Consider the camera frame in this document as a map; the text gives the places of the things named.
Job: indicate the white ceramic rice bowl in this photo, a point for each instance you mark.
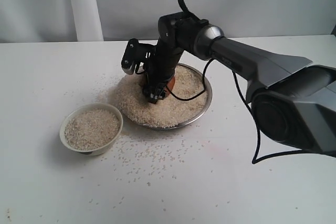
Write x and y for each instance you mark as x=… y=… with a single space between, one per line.
x=91 y=129

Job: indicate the brown wooden cup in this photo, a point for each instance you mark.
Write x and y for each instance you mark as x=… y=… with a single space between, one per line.
x=170 y=84

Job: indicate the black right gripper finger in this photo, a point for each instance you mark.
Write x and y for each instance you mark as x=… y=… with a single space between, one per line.
x=154 y=92

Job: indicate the white backdrop curtain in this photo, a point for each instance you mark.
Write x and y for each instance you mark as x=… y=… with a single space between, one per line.
x=98 y=20

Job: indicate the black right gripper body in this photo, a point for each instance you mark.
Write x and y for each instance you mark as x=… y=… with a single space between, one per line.
x=177 y=33

